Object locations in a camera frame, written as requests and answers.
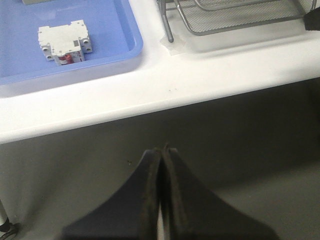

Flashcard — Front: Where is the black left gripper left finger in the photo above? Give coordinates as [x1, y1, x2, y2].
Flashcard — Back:
[61, 149, 162, 240]

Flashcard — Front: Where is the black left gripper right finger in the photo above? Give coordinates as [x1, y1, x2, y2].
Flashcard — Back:
[161, 146, 279, 240]

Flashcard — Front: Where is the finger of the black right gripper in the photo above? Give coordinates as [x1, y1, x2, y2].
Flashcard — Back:
[303, 7, 320, 31]

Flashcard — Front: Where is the silver mesh bottom tray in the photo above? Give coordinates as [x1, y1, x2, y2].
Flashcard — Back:
[174, 0, 317, 36]

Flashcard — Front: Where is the white table leg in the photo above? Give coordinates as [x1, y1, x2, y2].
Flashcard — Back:
[0, 202, 20, 240]

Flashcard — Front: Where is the blue plastic tray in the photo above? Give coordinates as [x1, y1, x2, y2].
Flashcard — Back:
[0, 0, 143, 85]

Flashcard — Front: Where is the white circuit breaker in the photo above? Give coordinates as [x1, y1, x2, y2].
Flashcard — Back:
[38, 19, 93, 66]

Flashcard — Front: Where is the grey metal rack frame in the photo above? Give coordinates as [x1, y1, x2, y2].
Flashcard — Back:
[156, 0, 174, 43]

